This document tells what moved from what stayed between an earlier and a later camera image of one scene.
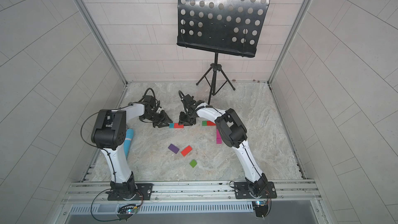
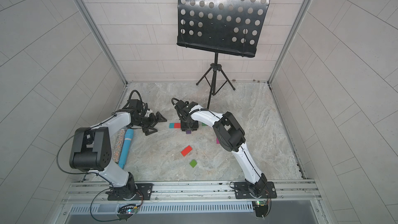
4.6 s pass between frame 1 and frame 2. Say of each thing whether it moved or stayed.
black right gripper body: moved
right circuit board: stayed
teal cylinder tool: stayed
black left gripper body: moved
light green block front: stayed
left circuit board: stayed
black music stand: stayed
